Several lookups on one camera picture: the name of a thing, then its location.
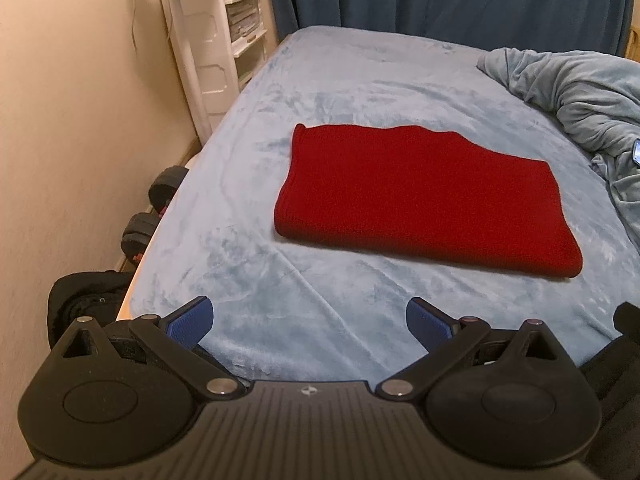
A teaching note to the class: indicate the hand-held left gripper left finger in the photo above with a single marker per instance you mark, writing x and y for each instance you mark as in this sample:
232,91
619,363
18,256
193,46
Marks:
189,322

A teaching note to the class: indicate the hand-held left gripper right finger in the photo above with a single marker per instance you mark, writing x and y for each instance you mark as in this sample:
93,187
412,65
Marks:
427,324

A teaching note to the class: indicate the red knitted sweater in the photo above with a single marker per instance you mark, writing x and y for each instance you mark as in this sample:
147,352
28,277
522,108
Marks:
425,200

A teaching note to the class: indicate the black dumbbell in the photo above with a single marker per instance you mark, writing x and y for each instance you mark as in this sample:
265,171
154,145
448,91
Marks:
140,235
167,185

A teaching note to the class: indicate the bed with light blue sheet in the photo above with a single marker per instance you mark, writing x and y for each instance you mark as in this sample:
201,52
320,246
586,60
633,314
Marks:
250,240

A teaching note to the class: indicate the black bag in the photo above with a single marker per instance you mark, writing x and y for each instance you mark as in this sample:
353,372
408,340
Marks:
85,305

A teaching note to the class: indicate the smartphone with lit screen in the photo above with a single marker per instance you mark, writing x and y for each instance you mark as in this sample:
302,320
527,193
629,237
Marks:
637,152

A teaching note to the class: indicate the grey-blue fleece blanket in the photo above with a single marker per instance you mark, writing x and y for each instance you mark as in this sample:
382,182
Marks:
575,90

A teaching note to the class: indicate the white shelf unit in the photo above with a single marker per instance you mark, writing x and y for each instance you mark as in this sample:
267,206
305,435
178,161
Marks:
247,20

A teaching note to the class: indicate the stack of papers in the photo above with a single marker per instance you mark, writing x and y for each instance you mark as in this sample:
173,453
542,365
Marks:
244,19

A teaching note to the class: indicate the wooden bed frame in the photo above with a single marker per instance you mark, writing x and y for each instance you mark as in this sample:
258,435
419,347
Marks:
634,44

